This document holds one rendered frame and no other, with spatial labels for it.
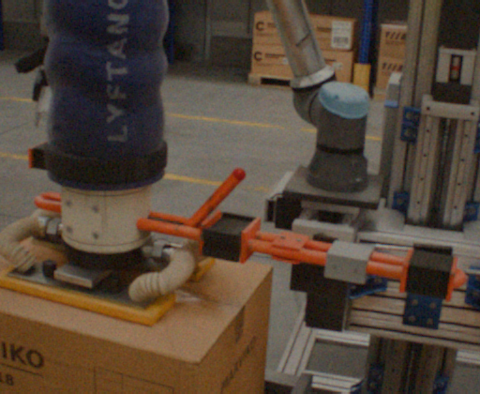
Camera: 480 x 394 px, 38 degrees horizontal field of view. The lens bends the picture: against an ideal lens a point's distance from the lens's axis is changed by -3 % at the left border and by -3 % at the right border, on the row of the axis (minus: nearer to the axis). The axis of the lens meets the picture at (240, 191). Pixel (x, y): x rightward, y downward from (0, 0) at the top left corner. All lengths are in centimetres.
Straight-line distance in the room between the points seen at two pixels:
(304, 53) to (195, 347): 83
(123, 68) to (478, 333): 107
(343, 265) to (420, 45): 77
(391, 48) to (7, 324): 724
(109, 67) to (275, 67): 738
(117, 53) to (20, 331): 51
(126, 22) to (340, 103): 63
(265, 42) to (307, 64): 677
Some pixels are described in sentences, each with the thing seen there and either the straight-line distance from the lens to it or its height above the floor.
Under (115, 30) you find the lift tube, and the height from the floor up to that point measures 143.
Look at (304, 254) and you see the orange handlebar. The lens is 120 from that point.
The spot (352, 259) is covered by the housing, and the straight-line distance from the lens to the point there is 118.
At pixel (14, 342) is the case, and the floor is 89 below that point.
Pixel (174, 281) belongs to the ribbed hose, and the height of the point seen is 102.
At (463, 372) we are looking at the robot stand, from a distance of 264.
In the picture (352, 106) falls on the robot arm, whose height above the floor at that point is 124.
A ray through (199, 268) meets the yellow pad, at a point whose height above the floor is 97.
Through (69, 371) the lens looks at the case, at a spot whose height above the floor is 86.
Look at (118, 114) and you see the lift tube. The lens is 121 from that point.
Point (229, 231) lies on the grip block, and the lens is 124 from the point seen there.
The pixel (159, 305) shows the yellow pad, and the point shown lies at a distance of 126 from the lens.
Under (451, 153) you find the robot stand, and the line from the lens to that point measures 179.
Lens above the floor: 156
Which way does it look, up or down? 19 degrees down
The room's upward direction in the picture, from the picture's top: 3 degrees clockwise
